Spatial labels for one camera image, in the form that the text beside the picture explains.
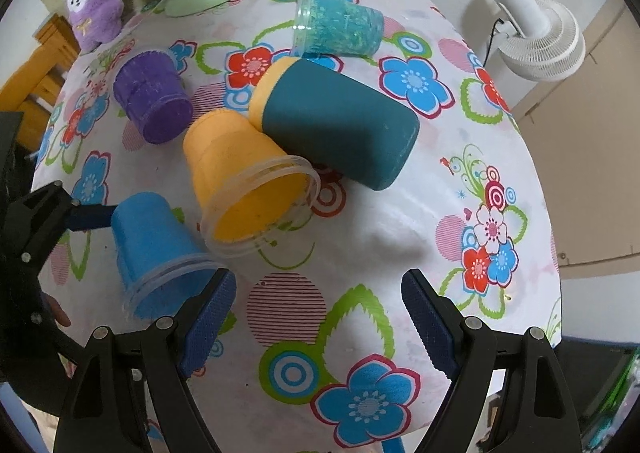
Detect purple plush bunny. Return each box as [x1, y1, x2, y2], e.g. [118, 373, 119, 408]
[66, 0, 124, 53]

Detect blue plastic cup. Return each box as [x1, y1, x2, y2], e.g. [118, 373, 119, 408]
[111, 192, 224, 321]

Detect wooden chair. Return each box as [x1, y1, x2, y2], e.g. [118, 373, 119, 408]
[1, 13, 80, 152]

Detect orange plastic cup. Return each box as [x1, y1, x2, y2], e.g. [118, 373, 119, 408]
[182, 108, 321, 258]

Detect floral tablecloth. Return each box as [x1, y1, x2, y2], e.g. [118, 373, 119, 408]
[34, 0, 562, 452]

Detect purple plastic cup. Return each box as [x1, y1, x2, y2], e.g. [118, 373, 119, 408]
[112, 48, 193, 144]

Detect white floor fan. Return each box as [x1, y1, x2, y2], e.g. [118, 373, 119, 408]
[494, 0, 586, 82]

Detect black fan cable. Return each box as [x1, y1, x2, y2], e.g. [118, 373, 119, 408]
[482, 17, 507, 66]

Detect dark teal cup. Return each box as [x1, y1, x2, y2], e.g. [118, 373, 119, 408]
[248, 56, 420, 191]

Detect turquoise glitter plastic cup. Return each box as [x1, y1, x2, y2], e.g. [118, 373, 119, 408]
[291, 0, 384, 57]

